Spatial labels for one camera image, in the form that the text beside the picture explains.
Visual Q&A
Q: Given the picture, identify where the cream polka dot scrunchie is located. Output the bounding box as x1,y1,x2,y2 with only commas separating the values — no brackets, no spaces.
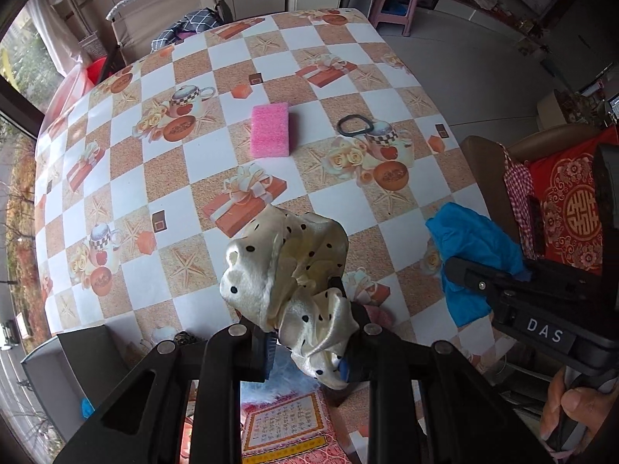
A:
219,205,359,391

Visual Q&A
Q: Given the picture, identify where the light blue fluffy scrunchie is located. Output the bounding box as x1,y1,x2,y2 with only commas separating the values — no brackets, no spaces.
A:
240,357,319,405

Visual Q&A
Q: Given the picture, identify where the red checkered cloth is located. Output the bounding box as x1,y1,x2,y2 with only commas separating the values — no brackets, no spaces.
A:
503,147,537,260

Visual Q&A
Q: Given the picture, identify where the leopard print scrunchie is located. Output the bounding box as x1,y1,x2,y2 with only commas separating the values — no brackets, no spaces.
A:
173,331,198,347

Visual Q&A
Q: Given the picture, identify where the pink patterned carton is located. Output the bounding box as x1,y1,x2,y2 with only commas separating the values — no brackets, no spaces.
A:
179,389,359,464

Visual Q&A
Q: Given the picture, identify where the right hand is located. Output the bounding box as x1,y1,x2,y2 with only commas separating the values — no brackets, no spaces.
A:
539,367,618,454

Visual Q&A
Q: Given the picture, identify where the folding cot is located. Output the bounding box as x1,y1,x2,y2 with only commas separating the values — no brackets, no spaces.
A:
99,0,233,81

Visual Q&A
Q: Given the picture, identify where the pink sponge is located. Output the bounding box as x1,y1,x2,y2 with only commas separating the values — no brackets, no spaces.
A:
250,103,291,158

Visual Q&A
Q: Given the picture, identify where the white open storage box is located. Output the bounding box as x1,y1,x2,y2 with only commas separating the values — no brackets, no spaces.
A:
21,325,128,442

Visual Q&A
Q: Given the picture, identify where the brown chair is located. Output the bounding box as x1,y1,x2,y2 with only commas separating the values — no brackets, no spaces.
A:
461,124,601,243

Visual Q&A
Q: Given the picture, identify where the black hair tie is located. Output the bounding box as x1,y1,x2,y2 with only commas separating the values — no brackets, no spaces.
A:
335,113,376,137

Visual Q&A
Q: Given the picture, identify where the red embroidered cushion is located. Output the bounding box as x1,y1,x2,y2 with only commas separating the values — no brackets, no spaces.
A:
527,127,618,275

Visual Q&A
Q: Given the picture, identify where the checkered tablecloth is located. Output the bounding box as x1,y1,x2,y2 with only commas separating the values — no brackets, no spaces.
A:
34,10,510,369

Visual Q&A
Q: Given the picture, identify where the pink fuzzy sock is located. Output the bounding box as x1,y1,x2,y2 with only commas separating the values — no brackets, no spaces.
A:
363,305,393,329

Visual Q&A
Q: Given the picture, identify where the pink plastic basin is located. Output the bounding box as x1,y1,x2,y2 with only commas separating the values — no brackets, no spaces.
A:
39,63,94,134

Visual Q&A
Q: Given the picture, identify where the pink plastic stool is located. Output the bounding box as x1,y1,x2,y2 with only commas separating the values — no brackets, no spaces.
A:
369,0,417,37

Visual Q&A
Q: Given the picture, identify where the plaid cloth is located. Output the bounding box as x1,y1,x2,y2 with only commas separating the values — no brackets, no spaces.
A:
151,7,224,53

